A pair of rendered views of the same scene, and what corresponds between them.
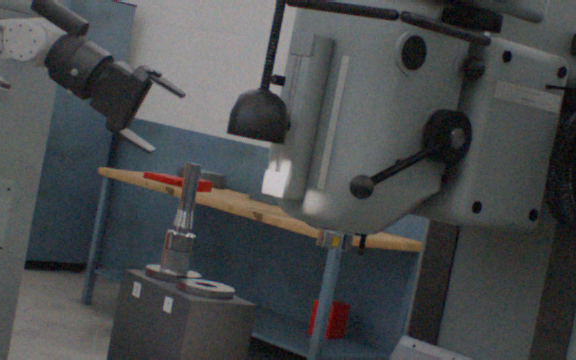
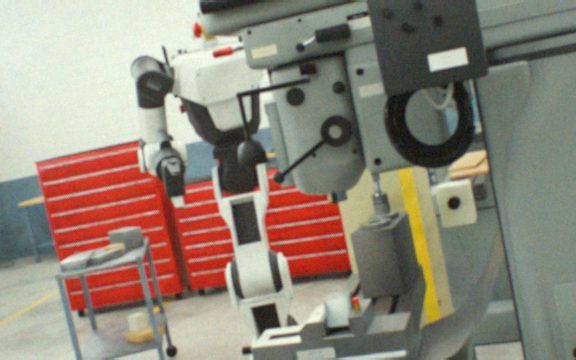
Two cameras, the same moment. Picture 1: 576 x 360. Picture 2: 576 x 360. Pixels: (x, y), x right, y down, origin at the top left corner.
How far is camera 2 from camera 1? 176 cm
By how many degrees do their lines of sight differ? 57
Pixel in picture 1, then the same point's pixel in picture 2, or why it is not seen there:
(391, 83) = (290, 117)
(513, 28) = (364, 52)
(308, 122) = (280, 146)
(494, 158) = (380, 130)
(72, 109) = not seen: outside the picture
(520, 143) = not seen: hidden behind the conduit
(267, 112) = (242, 153)
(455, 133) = (330, 130)
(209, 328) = (366, 246)
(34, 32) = not seen: hidden behind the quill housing
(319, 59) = (272, 114)
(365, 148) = (292, 153)
